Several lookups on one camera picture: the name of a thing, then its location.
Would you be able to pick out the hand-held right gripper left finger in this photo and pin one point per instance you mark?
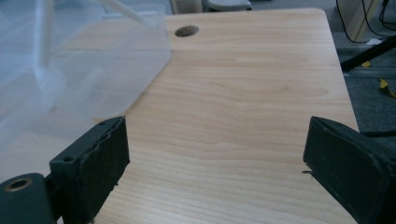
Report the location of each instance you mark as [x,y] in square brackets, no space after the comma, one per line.
[93,168]

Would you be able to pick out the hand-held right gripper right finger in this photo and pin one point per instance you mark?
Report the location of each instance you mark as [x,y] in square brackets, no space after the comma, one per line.
[351,171]

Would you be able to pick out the yellow tape piece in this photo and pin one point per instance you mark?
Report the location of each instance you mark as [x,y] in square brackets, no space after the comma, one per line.
[366,64]
[387,87]

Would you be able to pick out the clear plastic bag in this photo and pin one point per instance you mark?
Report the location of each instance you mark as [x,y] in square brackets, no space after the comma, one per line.
[62,71]

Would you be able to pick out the black stand leg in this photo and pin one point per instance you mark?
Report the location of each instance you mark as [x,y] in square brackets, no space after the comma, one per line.
[367,54]

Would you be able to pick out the white paper scrap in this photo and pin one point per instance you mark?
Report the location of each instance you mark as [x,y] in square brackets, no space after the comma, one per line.
[374,41]

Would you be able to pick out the beige cabinet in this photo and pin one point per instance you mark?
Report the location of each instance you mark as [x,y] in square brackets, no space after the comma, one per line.
[358,15]

